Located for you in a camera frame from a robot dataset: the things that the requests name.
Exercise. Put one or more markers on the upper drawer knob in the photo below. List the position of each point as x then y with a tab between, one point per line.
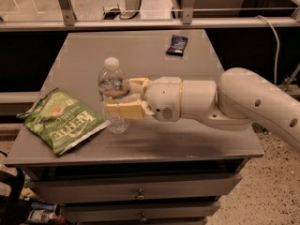
140	195

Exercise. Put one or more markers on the grey drawer cabinet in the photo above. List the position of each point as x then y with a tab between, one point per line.
149	147

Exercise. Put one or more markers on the lower grey drawer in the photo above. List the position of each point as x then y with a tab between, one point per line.
132	211

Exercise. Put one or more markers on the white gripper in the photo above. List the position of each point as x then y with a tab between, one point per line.
163	97

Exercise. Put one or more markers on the green jalapeno chip bag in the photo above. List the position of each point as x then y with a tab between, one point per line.
62	121

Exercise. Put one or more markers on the dark blue snack packet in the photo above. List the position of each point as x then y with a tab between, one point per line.
178	45

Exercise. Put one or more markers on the black bag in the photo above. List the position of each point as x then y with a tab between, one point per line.
13	210

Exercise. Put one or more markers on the metal railing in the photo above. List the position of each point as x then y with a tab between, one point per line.
76	15

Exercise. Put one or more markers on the clear plastic water bottle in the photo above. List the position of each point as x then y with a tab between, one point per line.
112	84

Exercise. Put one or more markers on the grey drawer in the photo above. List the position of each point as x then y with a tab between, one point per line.
132	211
125	189

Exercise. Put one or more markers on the upper grey drawer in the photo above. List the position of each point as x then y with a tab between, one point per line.
125	189

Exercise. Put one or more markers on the lower drawer knob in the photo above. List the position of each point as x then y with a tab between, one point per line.
143	218

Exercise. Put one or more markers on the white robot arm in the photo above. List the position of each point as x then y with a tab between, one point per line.
236	100

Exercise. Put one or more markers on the drawer knob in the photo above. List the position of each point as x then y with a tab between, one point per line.
140	195
143	218

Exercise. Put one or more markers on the bottles on floor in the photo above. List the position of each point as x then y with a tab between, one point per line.
42	213

